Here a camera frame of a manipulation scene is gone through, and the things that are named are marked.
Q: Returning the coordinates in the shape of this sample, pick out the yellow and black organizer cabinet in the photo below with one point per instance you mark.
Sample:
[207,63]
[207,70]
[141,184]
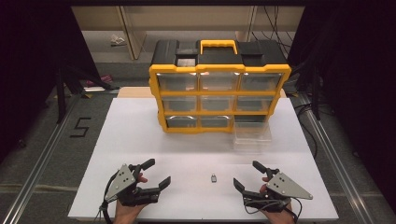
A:
[218,54]

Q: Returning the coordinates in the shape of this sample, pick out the person's right hand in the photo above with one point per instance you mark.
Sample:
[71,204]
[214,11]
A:
[278,216]

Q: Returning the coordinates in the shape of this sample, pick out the small grey metal adapter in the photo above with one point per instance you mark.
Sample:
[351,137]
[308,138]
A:
[213,178]

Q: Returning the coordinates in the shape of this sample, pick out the pink cloth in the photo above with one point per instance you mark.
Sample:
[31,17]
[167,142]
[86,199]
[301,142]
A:
[105,79]

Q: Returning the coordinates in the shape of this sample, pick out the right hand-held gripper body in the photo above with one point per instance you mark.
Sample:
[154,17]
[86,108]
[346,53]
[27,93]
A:
[285,186]

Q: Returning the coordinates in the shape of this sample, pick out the clear plastic drawer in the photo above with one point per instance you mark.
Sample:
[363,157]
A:
[252,137]

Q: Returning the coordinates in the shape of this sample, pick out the light wooden furniture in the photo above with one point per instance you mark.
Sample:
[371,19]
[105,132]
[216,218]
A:
[186,18]

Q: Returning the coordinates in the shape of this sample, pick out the dark curtain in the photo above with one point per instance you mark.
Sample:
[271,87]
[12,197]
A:
[358,77]
[31,62]

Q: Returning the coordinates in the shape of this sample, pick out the black metal stand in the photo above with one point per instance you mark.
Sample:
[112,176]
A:
[60,93]

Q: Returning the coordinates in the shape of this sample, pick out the grid of transparent organizer bins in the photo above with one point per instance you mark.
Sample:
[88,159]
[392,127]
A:
[219,81]

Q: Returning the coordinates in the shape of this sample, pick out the metal floor rail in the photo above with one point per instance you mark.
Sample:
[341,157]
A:
[40,161]
[330,155]

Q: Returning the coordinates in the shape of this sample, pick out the white flat paper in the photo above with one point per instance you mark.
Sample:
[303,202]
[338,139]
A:
[93,89]

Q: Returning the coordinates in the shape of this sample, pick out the white crumpled cloth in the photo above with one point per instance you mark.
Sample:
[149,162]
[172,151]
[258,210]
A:
[117,39]

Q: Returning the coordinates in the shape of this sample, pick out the person's left hand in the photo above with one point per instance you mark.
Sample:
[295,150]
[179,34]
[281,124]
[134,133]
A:
[126,213]

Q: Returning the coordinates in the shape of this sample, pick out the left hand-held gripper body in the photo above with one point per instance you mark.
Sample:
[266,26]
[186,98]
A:
[122,183]

